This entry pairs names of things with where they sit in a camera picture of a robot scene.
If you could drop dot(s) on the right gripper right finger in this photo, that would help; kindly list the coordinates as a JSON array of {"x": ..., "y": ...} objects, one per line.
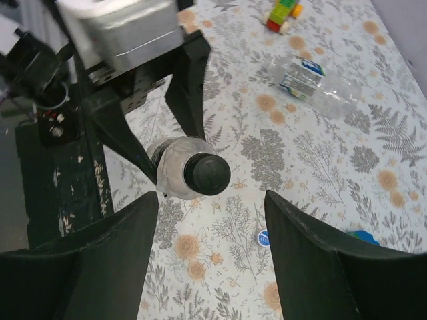
[{"x": 324, "y": 273}]

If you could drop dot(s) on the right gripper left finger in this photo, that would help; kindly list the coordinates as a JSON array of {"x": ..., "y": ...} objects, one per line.
[{"x": 97, "y": 272}]

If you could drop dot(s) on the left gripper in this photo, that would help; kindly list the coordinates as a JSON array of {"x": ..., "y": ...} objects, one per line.
[{"x": 107, "y": 94}]

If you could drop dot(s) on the white blue bottle cap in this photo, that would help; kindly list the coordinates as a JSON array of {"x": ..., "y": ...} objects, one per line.
[{"x": 262, "y": 238}]

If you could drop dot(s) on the clear bottle black label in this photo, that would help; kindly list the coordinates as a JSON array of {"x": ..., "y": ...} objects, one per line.
[{"x": 169, "y": 156}]

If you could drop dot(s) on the black bottle cap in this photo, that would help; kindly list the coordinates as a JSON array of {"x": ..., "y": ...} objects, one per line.
[{"x": 207, "y": 174}]

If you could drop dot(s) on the clear bottle silver label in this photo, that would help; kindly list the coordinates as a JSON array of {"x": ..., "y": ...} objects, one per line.
[{"x": 326, "y": 92}]

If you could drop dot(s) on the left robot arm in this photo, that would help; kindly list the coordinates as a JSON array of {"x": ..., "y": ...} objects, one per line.
[{"x": 32, "y": 69}]

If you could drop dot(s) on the green blue toy bricks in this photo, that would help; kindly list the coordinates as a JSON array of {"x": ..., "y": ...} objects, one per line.
[{"x": 364, "y": 236}]

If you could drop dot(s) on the black base beam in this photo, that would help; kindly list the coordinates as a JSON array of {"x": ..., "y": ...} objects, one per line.
[{"x": 66, "y": 187}]

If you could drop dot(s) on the multicolour toy brick stack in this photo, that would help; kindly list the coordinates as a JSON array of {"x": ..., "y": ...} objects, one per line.
[{"x": 283, "y": 13}]

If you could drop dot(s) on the floral table cloth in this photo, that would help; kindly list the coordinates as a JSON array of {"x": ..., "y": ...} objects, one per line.
[{"x": 365, "y": 171}]

